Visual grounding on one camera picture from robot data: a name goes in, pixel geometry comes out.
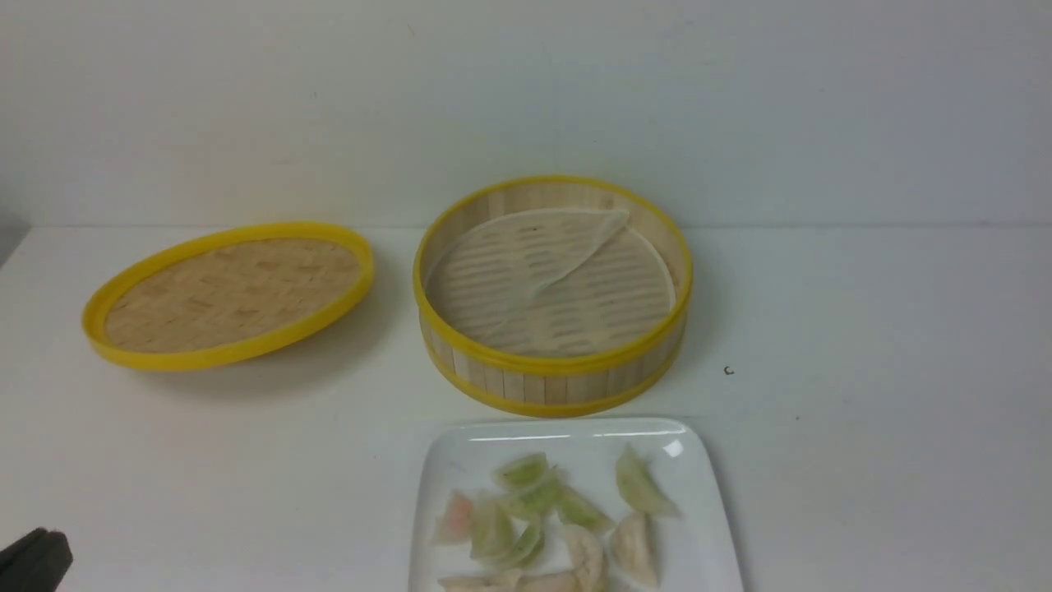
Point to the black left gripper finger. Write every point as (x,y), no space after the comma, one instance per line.
(37,562)

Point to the white square plate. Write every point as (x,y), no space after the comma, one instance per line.
(694,549)

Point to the yellow-rimmed bamboo steamer lid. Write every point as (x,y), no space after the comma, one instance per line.
(229,296)

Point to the pink dumpling left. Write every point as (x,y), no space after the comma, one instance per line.
(453,526)

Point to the pink dumpling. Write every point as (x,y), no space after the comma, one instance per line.
(563,581)
(453,526)

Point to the green dumpling lower left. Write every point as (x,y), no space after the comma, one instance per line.
(525,548)

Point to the green dumpling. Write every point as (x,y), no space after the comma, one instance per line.
(573,508)
(637,487)
(491,530)
(535,500)
(525,548)
(521,473)

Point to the green dumpling top middle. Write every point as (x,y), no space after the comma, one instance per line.
(521,473)

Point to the pink dumpling bottom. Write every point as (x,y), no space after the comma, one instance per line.
(563,581)

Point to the green dumpling centre right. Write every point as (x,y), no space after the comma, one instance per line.
(573,508)

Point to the yellow-rimmed bamboo steamer basket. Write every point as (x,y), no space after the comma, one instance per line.
(555,388)

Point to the white steamer liner paper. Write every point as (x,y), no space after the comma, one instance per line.
(552,283)

